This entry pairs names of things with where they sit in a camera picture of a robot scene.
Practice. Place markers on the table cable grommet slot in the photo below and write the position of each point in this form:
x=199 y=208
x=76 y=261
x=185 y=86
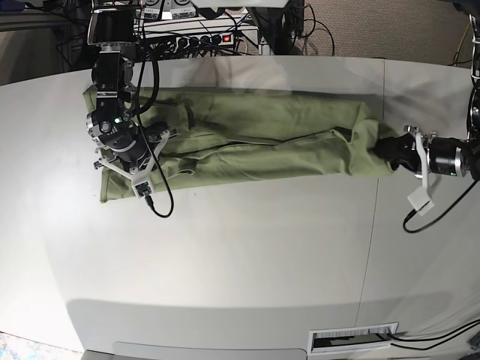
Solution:
x=347 y=340

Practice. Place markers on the black power strip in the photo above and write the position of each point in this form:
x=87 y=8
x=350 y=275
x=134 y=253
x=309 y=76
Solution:
x=192 y=46

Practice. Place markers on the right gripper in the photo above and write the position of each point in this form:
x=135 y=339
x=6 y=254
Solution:
x=131 y=146

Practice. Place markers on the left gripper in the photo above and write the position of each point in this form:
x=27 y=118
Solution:
x=445 y=155

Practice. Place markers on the green T-shirt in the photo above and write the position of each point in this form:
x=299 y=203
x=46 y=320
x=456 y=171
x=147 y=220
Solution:
x=229 y=137

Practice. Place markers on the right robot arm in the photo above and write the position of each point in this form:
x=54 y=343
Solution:
x=116 y=29

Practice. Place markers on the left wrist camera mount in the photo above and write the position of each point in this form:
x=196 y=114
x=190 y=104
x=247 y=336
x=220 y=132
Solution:
x=420 y=199

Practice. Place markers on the grey metal table frame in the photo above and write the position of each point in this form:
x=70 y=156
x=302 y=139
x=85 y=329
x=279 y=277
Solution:
x=264 y=19

